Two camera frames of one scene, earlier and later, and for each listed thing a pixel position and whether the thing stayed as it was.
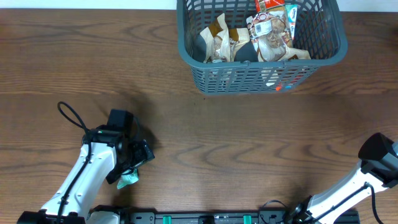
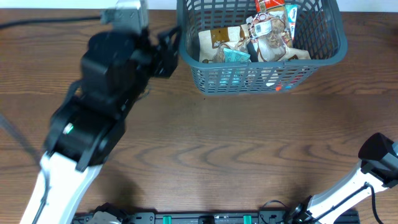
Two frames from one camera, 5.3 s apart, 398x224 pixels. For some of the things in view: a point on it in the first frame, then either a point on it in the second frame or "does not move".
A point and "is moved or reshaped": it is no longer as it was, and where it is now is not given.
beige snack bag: [217, 41] is moved or reshaped
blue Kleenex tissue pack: [291, 12] does not move
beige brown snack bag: [268, 31] does not move
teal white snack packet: [127, 177] -> [231, 55]
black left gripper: [143, 155] -> [162, 65]
